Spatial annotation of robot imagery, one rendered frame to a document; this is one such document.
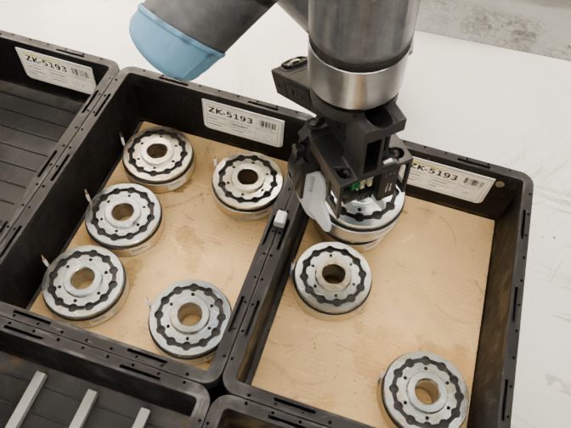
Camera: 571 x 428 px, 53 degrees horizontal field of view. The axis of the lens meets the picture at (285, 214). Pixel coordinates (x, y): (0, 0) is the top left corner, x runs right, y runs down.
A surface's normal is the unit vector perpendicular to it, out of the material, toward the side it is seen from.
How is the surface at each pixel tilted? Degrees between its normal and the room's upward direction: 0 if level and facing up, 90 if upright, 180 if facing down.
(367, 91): 90
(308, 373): 0
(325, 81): 93
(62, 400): 0
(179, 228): 0
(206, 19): 72
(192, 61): 91
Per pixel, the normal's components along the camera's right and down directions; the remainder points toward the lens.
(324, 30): -0.77, 0.55
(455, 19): 0.05, -0.54
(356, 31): -0.21, 0.83
